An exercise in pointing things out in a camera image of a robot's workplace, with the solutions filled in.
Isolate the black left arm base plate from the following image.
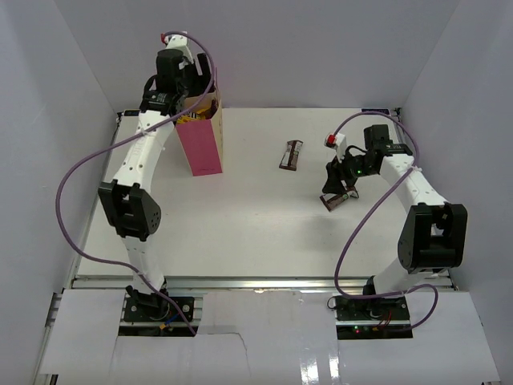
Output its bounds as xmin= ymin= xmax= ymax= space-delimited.
xmin=123 ymin=290 xmax=195 ymax=322

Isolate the blue label right corner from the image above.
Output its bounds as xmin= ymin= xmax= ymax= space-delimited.
xmin=361 ymin=108 xmax=390 ymax=115

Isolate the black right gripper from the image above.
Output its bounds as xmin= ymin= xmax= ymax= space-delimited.
xmin=323 ymin=148 xmax=378 ymax=197

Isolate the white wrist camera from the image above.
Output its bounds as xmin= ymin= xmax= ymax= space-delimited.
xmin=161 ymin=32 xmax=194 ymax=62
xmin=324 ymin=133 xmax=348 ymax=162

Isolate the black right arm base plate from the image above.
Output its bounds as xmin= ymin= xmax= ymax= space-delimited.
xmin=326 ymin=296 xmax=413 ymax=341

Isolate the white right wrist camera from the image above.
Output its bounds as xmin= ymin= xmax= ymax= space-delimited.
xmin=324 ymin=133 xmax=348 ymax=162

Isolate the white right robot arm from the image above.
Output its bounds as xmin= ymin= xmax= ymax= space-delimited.
xmin=320 ymin=124 xmax=468 ymax=320

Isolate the yellow M&M packet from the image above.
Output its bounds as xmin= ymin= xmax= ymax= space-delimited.
xmin=196 ymin=100 xmax=218 ymax=120
xmin=176 ymin=112 xmax=203 ymax=124

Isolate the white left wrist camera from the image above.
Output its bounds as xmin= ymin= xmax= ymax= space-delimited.
xmin=161 ymin=32 xmax=194 ymax=62

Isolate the pink cream paper bag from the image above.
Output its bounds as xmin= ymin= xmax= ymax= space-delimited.
xmin=176 ymin=75 xmax=224 ymax=176

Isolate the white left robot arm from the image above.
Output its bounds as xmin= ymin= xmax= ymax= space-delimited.
xmin=98 ymin=49 xmax=212 ymax=320

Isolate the brown purple chocolate bar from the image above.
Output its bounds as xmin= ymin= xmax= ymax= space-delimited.
xmin=320 ymin=187 xmax=359 ymax=212

